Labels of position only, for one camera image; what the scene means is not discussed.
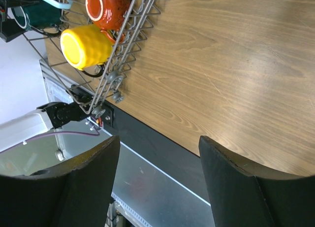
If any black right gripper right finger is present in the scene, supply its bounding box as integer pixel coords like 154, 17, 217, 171
198, 135, 315, 227

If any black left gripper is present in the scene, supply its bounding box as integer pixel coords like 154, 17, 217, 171
0, 0, 26, 42

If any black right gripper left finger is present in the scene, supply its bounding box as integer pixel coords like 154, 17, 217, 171
0, 136, 120, 227

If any dark green mug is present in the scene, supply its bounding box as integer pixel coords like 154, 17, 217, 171
11, 2, 62, 37

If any yellow enamel mug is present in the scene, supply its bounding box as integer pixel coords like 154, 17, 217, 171
60, 24, 116, 78

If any red black patterned cup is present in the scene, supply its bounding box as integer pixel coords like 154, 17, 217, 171
85, 0, 131, 31

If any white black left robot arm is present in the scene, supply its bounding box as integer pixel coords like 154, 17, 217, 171
0, 102, 88, 152

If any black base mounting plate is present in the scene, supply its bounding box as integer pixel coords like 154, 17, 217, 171
105, 104, 209, 202

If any grey wire dish rack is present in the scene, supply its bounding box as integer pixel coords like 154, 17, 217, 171
23, 0, 170, 114

